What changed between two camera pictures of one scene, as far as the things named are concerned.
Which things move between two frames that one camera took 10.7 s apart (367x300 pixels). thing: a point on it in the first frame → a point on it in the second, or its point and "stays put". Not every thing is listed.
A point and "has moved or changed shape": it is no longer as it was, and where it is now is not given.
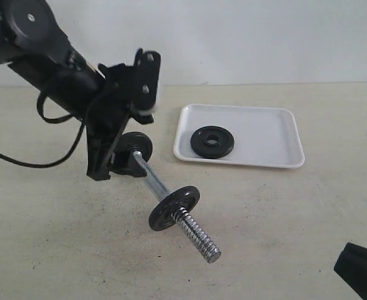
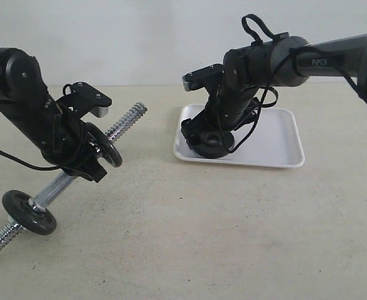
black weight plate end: x=124 y=160 has moved or changed shape
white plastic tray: x=264 y=136 stays put
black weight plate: x=212 y=142 stays put
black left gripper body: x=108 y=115 → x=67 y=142
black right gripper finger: x=361 y=270 → x=229 y=110
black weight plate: x=186 y=197 → x=18 y=205
